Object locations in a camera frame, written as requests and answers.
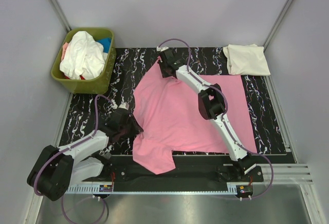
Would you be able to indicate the blue garment in basket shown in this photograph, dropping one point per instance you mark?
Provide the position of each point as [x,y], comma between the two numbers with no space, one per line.
[105,42]

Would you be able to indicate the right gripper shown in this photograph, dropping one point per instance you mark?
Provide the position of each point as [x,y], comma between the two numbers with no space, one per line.
[164,74]

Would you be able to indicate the olive green plastic basket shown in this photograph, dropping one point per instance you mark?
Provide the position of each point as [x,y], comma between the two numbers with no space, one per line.
[97,85]

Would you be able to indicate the white shirt in basket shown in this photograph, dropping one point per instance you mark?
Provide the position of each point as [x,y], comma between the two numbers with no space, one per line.
[82,58]

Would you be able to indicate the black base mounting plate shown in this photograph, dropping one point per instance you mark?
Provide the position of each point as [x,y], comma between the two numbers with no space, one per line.
[192,173]

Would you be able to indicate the pink t-shirt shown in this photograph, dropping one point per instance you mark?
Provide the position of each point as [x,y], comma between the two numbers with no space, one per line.
[167,111]

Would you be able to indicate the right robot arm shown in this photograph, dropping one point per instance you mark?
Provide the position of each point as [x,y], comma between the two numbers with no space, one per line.
[212,106]

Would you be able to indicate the aluminium rail frame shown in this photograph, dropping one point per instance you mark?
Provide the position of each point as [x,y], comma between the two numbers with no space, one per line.
[290,172]

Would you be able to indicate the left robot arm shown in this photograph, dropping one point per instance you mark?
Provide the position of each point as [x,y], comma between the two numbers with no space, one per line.
[57,168]

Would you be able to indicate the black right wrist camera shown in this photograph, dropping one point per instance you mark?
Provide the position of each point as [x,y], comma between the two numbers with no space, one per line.
[168,56]

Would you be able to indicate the aluminium corner post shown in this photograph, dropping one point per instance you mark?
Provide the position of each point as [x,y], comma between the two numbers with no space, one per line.
[286,7]
[60,14]

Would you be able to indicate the folded cream t-shirt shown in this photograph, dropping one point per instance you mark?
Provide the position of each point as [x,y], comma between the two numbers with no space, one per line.
[246,60]

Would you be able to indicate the left aluminium corner post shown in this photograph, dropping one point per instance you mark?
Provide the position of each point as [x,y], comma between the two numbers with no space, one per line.
[60,14]

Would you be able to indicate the right aluminium corner post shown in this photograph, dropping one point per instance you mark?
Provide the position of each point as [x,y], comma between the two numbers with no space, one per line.
[286,7]

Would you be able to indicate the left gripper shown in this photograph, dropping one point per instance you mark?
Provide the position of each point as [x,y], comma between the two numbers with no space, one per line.
[136,129]

